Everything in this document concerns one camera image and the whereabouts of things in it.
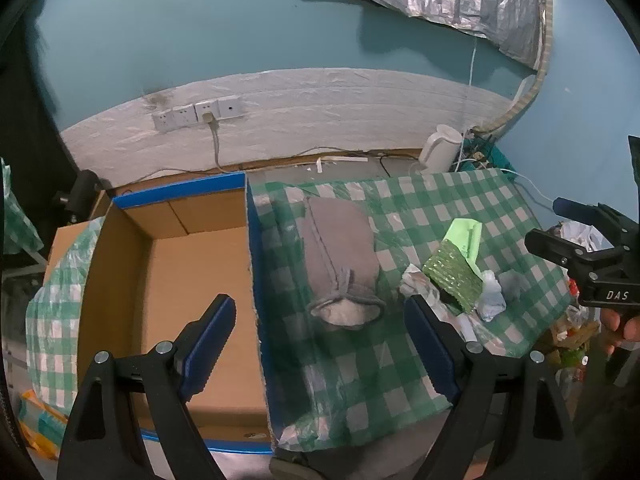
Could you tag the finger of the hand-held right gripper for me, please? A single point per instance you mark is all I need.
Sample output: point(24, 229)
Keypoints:
point(575, 208)
point(550, 246)

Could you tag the grey fabric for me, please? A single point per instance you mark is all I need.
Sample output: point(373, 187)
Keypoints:
point(360, 460)

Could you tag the crumpled white tissue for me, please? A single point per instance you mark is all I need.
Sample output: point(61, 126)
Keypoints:
point(415, 285)

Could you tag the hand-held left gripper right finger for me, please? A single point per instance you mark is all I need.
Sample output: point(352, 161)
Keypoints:
point(430, 355)

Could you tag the white electric kettle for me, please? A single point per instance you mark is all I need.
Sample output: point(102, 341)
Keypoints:
point(440, 152)

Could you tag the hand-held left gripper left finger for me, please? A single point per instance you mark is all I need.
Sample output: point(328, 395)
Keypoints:
point(210, 345)

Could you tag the white wall socket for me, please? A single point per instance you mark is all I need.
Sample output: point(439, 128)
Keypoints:
point(184, 116)
point(202, 108)
point(230, 107)
point(163, 121)

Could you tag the black stand knob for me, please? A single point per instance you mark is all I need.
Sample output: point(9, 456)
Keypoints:
point(82, 192)

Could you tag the orange plastic bag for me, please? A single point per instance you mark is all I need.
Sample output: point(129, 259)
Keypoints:
point(40, 425)

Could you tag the small white paper roll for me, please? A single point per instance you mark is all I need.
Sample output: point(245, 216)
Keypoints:
point(468, 329)

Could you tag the white plastic bag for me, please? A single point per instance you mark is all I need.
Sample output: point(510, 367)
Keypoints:
point(580, 235)

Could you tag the grey fleece-lined sock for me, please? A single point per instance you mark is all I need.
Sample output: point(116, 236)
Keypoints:
point(340, 245)

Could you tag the green checked plastic sheet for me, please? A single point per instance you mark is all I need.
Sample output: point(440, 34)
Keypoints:
point(17, 220)
point(55, 320)

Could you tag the pile of colourful packaging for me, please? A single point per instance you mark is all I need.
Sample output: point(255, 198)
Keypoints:
point(575, 340)

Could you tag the cardboard box with blue tape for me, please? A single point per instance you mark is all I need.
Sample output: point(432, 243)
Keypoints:
point(200, 260)

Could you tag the green knitted scouring cloth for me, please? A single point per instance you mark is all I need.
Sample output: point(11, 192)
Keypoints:
point(450, 275)

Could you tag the green checked tablecloth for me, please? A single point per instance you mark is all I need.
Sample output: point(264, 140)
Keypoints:
point(400, 220)

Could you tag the person's right hand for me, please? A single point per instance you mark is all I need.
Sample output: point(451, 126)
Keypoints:
point(627, 330)

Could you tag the crumpled clear plastic wrapper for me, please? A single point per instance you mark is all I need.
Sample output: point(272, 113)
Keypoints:
point(492, 297)

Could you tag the blue plastic basket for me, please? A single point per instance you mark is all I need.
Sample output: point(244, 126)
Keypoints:
point(500, 160)

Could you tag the light green paper packet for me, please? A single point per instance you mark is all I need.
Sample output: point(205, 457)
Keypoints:
point(467, 237)

